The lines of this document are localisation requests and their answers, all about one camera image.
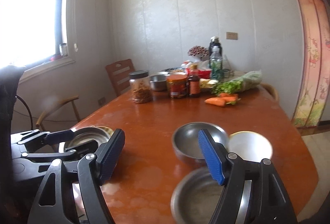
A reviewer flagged hello kitty door curtain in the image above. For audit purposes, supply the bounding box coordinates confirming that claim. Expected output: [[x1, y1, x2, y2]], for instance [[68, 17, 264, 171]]
[[292, 0, 329, 130]]

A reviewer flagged yellow white enamel bowl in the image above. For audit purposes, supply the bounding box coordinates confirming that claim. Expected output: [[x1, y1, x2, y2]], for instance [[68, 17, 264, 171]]
[[228, 131, 273, 163]]

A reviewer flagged deep steel mixing bowl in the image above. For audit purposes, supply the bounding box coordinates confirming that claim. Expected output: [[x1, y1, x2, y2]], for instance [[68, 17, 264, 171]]
[[172, 122, 229, 167]]

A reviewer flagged round steel pan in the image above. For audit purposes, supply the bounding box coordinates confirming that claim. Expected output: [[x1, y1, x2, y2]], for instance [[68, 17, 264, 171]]
[[58, 126, 110, 153]]

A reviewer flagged brown slatted wooden chair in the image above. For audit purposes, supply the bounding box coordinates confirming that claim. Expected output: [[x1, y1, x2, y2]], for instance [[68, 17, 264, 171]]
[[105, 59, 135, 97]]

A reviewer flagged window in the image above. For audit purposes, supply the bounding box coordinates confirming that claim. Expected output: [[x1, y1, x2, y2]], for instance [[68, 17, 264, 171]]
[[1, 0, 71, 70]]

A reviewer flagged far wooden chair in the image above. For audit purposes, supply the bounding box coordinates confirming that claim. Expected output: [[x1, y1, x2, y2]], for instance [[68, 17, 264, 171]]
[[261, 83, 279, 102]]

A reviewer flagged bag of green vegetables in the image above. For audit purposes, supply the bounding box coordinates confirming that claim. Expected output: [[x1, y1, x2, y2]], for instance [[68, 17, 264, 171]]
[[211, 70, 262, 95]]

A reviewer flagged front orange carrot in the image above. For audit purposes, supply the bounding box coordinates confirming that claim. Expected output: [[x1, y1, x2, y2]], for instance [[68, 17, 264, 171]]
[[205, 97, 226, 107]]

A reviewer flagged yellow shell-shaped plate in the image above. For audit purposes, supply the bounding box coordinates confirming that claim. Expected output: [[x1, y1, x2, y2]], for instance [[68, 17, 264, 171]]
[[98, 126, 114, 137]]

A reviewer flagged clear jar black lid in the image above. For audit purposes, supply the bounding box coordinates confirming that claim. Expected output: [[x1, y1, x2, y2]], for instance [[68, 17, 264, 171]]
[[129, 70, 153, 103]]

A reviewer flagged dark soy sauce bottle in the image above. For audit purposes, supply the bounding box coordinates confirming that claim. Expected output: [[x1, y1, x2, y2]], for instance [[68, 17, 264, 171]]
[[188, 64, 201, 97]]

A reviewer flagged black thermos bottle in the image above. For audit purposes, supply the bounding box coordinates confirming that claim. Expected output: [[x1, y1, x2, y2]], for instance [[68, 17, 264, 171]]
[[209, 36, 223, 58]]

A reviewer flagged wide shallow steel bowl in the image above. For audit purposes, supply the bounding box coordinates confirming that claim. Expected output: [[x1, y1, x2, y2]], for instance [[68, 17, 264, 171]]
[[170, 166, 252, 224]]

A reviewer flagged small steel bowl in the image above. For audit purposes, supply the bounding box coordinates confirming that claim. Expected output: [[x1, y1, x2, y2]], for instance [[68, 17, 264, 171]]
[[150, 74, 168, 92]]

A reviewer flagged light wooden armchair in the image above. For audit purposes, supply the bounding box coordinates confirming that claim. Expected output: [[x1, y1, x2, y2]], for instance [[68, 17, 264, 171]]
[[36, 95, 81, 131]]

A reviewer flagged clear green plastic bottle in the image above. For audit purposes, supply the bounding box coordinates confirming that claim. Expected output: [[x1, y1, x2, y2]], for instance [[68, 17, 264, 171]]
[[210, 46, 223, 80]]

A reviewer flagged wall power socket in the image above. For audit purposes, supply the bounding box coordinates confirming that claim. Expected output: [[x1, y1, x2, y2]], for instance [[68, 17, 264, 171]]
[[226, 32, 238, 40]]

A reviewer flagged orange carrot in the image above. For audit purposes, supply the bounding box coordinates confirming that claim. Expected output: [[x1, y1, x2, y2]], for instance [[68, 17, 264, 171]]
[[218, 93, 240, 104], [205, 97, 226, 107]]

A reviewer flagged red label sauce jar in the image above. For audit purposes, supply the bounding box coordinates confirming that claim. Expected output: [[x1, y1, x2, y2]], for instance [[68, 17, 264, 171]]
[[166, 74, 187, 99]]

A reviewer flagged black cable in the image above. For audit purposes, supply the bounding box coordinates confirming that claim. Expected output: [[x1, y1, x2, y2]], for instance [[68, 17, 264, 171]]
[[14, 94, 34, 130]]

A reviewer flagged red snack package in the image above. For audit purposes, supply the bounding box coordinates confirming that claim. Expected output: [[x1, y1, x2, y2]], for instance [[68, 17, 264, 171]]
[[197, 69, 211, 79]]

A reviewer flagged rear orange carrot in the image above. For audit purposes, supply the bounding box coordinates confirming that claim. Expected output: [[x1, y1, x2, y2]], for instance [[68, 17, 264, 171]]
[[218, 93, 240, 104]]

